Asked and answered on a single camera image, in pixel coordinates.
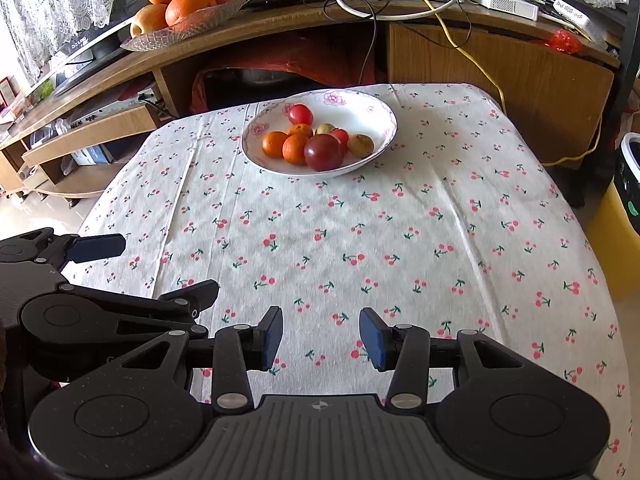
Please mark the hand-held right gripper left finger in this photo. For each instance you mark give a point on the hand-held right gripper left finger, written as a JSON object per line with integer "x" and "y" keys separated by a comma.
{"x": 271, "y": 337}

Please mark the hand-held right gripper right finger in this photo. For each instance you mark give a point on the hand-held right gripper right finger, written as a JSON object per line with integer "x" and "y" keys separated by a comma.
{"x": 372, "y": 341}

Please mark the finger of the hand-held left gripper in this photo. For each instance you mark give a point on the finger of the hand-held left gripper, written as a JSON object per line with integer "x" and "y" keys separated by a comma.
{"x": 200, "y": 296}
{"x": 97, "y": 248}

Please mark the small orange mandarin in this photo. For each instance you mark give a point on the small orange mandarin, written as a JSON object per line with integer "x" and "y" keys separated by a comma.
{"x": 294, "y": 151}
{"x": 301, "y": 129}
{"x": 273, "y": 143}

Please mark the dark red apple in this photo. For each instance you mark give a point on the dark red apple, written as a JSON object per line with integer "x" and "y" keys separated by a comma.
{"x": 324, "y": 153}

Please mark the red cherry tomato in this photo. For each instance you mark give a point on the red cherry tomato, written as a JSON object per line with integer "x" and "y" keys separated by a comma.
{"x": 300, "y": 114}
{"x": 342, "y": 136}

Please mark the white floral porcelain bowl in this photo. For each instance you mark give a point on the white floral porcelain bowl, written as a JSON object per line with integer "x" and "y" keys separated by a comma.
{"x": 362, "y": 115}

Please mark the blue and white box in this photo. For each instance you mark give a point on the blue and white box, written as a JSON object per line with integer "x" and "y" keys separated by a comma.
{"x": 92, "y": 155}

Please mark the cherry print tablecloth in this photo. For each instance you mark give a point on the cherry print tablecloth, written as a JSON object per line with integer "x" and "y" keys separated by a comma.
{"x": 375, "y": 235}

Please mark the silver media player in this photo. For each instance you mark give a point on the silver media player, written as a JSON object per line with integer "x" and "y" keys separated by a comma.
{"x": 115, "y": 110}

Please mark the flat screen television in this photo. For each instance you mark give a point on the flat screen television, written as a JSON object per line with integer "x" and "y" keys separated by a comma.
{"x": 90, "y": 55}

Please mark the metal pot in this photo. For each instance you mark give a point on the metal pot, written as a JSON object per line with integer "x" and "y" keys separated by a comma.
{"x": 262, "y": 76}

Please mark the yellow apple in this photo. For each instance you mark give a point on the yellow apple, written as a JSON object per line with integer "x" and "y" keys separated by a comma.
{"x": 149, "y": 17}

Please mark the glass fruit dish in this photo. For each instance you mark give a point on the glass fruit dish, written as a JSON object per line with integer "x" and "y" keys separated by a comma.
{"x": 200, "y": 27}

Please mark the white lace cover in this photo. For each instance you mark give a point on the white lace cover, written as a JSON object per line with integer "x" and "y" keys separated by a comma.
{"x": 55, "y": 5}

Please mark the yellow bin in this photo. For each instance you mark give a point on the yellow bin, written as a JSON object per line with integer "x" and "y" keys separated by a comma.
{"x": 612, "y": 250}

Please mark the red cloth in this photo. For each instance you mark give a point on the red cloth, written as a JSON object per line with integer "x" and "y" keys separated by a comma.
{"x": 320, "y": 60}

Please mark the wooden cabinet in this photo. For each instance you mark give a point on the wooden cabinet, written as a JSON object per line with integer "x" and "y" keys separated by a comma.
{"x": 500, "y": 70}

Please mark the white trash can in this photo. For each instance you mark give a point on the white trash can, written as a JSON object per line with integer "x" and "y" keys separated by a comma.
{"x": 629, "y": 180}

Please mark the red plastic bag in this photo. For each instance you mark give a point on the red plastic bag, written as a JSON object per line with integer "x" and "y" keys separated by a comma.
{"x": 565, "y": 41}

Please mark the white power strip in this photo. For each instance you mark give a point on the white power strip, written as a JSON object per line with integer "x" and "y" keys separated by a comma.
{"x": 500, "y": 2}

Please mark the white router box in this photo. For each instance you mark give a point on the white router box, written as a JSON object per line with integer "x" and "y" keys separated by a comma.
{"x": 580, "y": 22}

